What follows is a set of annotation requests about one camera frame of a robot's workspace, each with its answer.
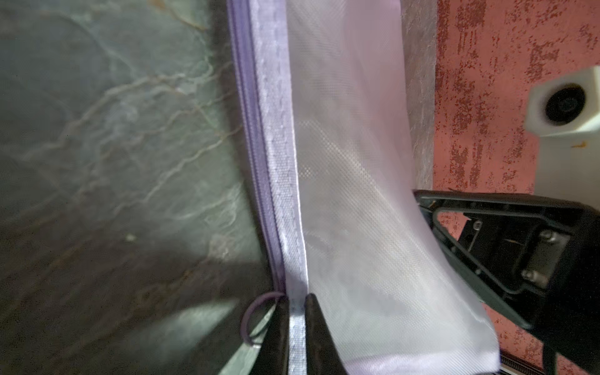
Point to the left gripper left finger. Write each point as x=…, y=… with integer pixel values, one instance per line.
x=273, y=355

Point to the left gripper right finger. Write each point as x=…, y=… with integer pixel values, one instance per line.
x=322, y=355

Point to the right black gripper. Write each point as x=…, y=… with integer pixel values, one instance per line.
x=533, y=259

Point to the purple mesh pouch centre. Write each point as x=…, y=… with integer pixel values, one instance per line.
x=322, y=89

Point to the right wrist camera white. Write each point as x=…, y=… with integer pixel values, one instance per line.
x=564, y=114

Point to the aluminium front rail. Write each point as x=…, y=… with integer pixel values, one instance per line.
x=511, y=365

